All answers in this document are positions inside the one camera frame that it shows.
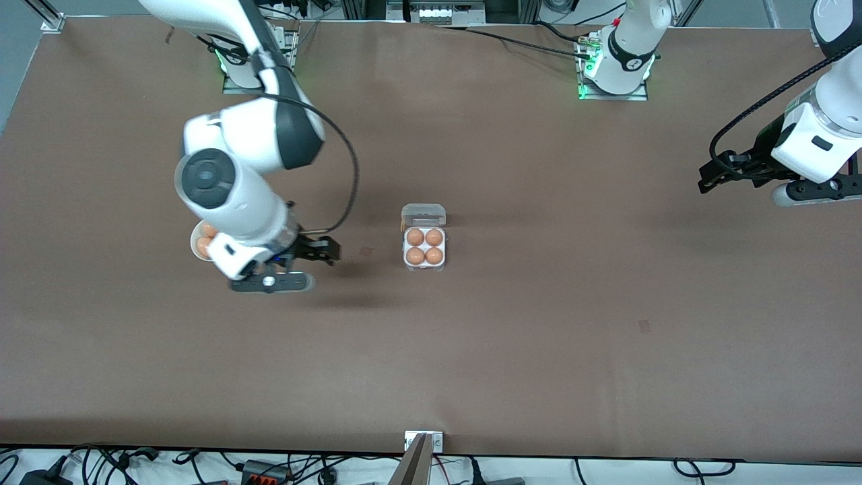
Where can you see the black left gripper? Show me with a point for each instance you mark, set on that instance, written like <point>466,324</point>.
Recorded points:
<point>759,155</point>

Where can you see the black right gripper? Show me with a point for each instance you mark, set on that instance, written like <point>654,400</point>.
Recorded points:
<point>302,246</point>

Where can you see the clear plastic egg box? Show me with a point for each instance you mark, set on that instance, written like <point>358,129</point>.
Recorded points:
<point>424,214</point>

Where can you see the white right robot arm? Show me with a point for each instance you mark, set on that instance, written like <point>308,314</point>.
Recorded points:
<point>229,182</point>

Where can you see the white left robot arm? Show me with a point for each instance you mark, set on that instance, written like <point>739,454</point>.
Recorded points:
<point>630,47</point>

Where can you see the elongated brown egg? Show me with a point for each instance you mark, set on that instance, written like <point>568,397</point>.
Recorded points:
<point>203,246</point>

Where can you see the black orange connector box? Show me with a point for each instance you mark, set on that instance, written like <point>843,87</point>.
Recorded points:
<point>259,471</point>

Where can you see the white round bowl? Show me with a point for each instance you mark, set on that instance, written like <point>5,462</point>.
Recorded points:
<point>195,248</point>

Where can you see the white power strip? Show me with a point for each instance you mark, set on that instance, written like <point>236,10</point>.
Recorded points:
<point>438,12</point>

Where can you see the black power adapter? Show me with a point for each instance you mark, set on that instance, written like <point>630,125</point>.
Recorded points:
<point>44,478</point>

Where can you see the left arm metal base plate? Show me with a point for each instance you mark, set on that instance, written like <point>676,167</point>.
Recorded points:
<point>613,97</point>

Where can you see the slanted white frame strut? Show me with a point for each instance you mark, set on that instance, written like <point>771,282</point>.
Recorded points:
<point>772,13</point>

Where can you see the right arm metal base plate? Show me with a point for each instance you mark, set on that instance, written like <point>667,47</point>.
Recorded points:
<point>236,88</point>

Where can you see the small metal bracket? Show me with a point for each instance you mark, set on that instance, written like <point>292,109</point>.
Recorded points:
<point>434,441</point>

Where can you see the grey camera stand pole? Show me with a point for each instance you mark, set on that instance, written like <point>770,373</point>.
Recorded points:
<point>412,468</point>

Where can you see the black aluminium frame post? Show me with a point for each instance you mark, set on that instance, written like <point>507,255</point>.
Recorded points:
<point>528,10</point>
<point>363,8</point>

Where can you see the aluminium corner post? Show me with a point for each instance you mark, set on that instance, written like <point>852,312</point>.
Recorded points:
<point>50,19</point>

